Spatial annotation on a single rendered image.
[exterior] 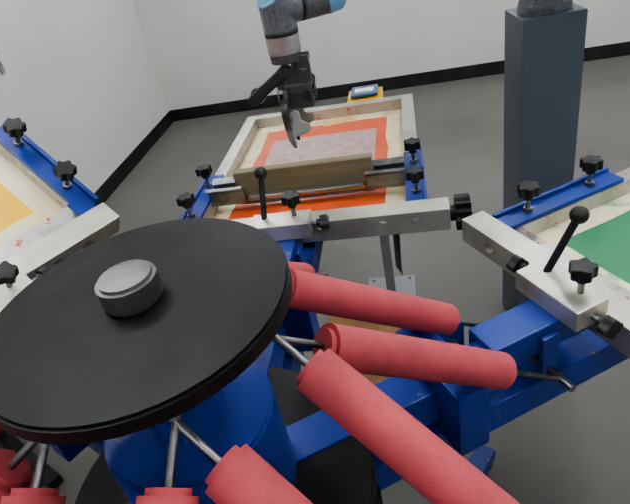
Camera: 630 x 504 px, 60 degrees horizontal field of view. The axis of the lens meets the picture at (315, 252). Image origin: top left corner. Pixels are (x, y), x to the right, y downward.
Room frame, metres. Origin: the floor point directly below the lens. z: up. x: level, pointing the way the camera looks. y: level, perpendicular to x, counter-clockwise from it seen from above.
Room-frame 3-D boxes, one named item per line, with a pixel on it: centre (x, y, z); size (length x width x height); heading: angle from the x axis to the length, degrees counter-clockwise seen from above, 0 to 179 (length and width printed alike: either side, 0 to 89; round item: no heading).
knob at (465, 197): (0.95, -0.30, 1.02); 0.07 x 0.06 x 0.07; 167
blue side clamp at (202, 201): (1.30, 0.26, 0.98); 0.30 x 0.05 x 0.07; 167
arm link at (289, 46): (1.26, -0.03, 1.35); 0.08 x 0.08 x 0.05
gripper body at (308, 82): (1.26, -0.04, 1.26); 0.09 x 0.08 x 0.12; 77
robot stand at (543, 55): (1.65, -0.82, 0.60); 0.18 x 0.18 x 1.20; 83
